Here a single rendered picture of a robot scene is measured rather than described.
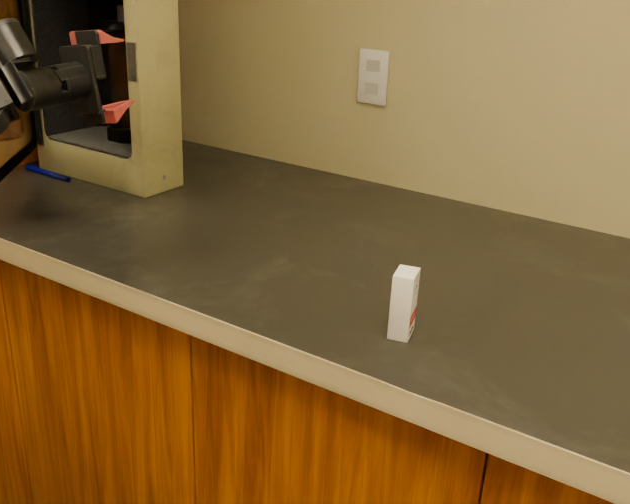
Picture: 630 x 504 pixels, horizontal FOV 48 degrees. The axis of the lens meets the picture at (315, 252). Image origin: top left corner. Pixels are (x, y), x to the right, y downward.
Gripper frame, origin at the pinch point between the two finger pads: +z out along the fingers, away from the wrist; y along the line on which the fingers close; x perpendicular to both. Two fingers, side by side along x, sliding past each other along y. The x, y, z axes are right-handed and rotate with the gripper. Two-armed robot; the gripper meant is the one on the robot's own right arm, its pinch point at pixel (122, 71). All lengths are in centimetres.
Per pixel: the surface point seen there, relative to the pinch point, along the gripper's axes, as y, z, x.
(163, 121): -11.8, 17.3, 10.0
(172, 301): -28.9, -19.2, -22.7
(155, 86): -4.8, 15.8, 9.1
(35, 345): -45, -17, 16
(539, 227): -36, 44, -56
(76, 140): -15.6, 13.4, 32.1
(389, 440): -43, -18, -55
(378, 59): -5, 54, -19
